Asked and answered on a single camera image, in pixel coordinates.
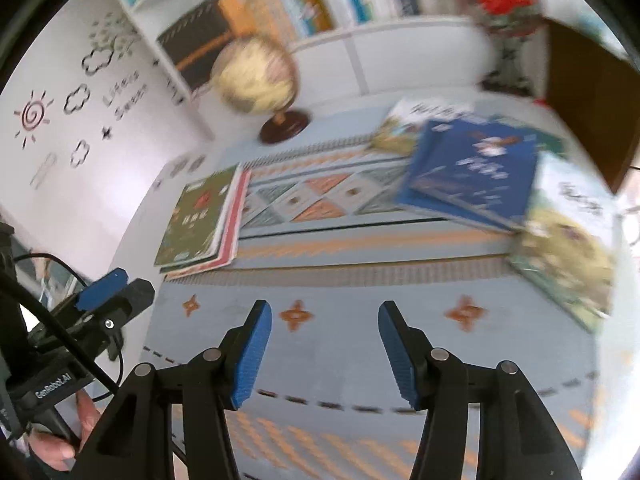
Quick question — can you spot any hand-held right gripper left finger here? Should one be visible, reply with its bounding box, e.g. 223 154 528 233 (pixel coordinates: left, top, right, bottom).
72 299 273 480

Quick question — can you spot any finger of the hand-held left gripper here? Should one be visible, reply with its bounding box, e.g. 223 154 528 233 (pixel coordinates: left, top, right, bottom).
75 268 129 312
82 280 156 348

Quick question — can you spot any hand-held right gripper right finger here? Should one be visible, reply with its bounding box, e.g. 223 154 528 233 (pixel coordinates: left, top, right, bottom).
377 300 581 480

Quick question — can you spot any olive green book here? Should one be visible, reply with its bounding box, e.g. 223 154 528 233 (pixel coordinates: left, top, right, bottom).
154 164 242 267

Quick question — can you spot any blue book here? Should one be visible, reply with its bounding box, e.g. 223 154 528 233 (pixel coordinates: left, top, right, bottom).
396 119 542 233

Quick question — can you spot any white illustrated book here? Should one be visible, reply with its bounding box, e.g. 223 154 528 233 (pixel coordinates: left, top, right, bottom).
372 97 478 157
507 151 618 335

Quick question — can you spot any green illustrated book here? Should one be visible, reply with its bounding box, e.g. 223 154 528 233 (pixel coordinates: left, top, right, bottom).
487 114 568 158

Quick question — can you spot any row of colourful shelved books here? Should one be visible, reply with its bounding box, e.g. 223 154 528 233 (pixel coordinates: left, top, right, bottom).
220 0 336 41

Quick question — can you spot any person's left hand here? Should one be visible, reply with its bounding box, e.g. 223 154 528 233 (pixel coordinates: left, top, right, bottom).
30 391 108 472

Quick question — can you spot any patterned blue table mat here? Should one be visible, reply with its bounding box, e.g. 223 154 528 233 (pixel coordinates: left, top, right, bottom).
140 100 621 480

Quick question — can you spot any red book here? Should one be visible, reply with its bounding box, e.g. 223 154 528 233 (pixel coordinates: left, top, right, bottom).
162 170 252 282

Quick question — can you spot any beige globe on wooden stand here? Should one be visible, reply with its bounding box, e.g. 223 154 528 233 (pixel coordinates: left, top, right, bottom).
210 35 311 146

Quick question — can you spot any black box with orange stripe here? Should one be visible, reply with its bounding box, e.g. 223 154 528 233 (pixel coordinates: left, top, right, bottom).
156 0 236 92

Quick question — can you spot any dark brown wooden cabinet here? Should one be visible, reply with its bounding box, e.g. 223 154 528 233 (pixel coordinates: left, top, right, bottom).
542 17 636 196

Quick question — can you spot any black cable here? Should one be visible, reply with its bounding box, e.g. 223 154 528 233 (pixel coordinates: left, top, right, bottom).
0 252 126 398

